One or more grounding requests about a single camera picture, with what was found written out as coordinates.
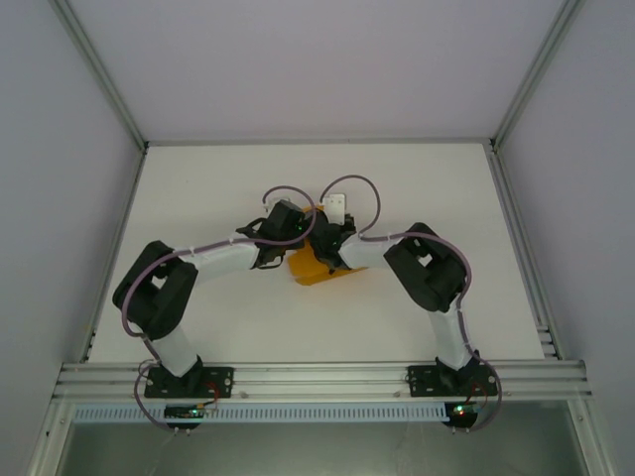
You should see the yellow cardboard box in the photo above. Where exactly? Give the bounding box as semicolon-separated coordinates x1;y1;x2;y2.
287;246;369;290

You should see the left controller board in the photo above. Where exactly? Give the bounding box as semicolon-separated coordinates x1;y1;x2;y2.
163;404;220;428

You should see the controller board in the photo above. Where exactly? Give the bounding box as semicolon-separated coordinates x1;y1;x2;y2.
444;400;490;428
163;404;220;428

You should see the right controller board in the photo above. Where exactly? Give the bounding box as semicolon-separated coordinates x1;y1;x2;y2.
444;400;490;428

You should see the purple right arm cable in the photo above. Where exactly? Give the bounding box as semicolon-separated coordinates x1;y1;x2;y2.
320;173;503;432

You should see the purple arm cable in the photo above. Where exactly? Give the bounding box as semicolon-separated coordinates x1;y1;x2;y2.
320;173;503;432
120;184;318;430

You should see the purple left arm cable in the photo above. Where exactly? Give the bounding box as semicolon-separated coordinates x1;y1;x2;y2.
120;184;318;430

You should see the aluminium mounting rail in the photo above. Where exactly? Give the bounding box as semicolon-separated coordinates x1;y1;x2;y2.
52;360;594;404

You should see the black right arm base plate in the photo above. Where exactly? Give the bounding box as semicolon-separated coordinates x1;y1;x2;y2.
406;364;497;398

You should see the aluminium side rail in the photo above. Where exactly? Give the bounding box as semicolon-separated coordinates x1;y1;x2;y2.
488;148;565;361
78;146;149;363

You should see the white slotted cable duct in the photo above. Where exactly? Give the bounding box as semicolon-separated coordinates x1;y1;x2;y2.
73;402;447;423

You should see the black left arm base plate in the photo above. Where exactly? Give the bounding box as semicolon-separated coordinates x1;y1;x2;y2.
144;364;235;400

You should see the aluminium frame post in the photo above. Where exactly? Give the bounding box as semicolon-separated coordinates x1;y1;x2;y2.
47;0;150;153
488;0;589;153

